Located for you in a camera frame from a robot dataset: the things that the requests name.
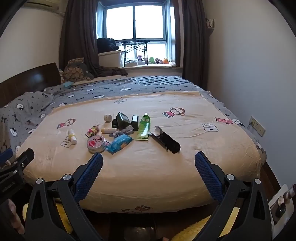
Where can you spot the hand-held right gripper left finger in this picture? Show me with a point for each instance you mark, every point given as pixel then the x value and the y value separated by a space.
pixel 90 176

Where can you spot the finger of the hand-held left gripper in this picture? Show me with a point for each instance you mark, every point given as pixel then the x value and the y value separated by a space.
pixel 20 160
pixel 5 155

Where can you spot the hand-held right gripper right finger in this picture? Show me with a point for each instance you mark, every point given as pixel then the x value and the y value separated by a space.
pixel 208 178

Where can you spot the pink round tin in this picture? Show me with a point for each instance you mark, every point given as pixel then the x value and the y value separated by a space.
pixel 96 143

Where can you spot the small white yellow bottle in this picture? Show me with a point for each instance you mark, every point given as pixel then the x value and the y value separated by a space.
pixel 72 136

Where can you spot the blue wipes packet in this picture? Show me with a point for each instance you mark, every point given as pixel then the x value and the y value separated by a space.
pixel 119 143

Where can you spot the cream tube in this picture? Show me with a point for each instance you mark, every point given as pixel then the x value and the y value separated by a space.
pixel 106 130

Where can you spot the grey cloth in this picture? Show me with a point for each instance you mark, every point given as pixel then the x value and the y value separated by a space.
pixel 121 133

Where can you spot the green tube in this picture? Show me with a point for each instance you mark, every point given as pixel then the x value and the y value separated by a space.
pixel 143 127

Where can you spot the person's left hand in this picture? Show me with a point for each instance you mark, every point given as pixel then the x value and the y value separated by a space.
pixel 12 217

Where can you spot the grey printed pillow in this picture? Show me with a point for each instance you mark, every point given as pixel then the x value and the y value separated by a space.
pixel 23 104

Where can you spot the open black case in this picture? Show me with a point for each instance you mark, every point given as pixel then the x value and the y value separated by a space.
pixel 165 140

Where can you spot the beige cartoon fabric bag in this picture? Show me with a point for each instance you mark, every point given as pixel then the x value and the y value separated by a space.
pixel 150 173

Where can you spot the small black bottle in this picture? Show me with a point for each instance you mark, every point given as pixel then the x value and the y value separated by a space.
pixel 114 122

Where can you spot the black rectangular box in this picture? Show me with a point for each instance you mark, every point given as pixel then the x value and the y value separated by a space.
pixel 135 122

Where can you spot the white cardboard box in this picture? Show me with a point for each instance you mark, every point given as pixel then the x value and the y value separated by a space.
pixel 278 206

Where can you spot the dark wooden headboard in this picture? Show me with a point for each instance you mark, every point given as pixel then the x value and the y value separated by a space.
pixel 27 78

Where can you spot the grey printed duvet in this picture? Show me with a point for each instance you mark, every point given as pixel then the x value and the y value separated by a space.
pixel 104 90

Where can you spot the small blue item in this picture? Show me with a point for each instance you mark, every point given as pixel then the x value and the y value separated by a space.
pixel 67 84

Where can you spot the brown patterned cushion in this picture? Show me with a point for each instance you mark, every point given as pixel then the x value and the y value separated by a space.
pixel 75 69

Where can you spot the dark cloth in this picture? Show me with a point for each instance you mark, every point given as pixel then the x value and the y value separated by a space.
pixel 111 70

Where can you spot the white storage box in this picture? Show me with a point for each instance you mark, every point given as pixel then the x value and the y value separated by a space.
pixel 110 59

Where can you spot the orange plush toy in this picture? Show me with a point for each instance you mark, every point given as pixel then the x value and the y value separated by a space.
pixel 165 61

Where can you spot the monkey plush toy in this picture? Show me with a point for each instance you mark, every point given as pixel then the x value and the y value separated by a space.
pixel 157 60
pixel 140 58

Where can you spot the green plush toy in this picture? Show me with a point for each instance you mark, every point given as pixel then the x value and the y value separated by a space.
pixel 151 60

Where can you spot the dark clothes pile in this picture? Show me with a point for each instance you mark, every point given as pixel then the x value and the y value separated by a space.
pixel 106 44

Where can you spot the dark grey curtain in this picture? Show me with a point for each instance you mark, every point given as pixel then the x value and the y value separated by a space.
pixel 193 39
pixel 78 34

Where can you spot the black folding rack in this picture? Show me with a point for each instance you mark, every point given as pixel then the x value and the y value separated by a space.
pixel 135 44

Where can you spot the white air conditioner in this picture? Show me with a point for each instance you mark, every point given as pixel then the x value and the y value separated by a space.
pixel 44 5

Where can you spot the window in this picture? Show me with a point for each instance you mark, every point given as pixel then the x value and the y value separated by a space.
pixel 136 20

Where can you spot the wall socket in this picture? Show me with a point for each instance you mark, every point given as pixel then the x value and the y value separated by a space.
pixel 257 126

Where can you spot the wall shelf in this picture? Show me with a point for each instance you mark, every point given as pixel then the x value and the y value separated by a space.
pixel 210 24

